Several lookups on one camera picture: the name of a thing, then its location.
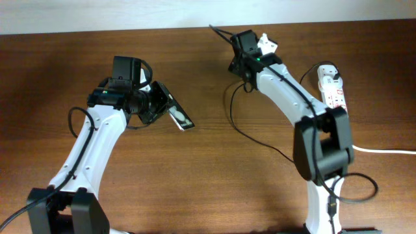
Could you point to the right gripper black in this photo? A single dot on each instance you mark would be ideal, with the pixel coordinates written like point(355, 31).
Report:
point(236, 66)

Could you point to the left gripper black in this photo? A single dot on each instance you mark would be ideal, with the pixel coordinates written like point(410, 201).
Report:
point(162, 106)

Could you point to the black Galaxy smartphone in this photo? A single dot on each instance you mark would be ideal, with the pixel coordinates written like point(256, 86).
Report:
point(176, 112)

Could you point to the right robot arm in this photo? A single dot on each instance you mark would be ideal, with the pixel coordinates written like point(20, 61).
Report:
point(322, 148)

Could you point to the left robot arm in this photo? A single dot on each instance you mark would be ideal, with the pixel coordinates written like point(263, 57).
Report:
point(70, 203)

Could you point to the white power strip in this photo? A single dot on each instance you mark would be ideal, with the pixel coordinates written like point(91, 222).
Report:
point(334, 98)

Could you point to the white charger plug adapter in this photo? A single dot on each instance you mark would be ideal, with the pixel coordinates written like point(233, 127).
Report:
point(329, 78)

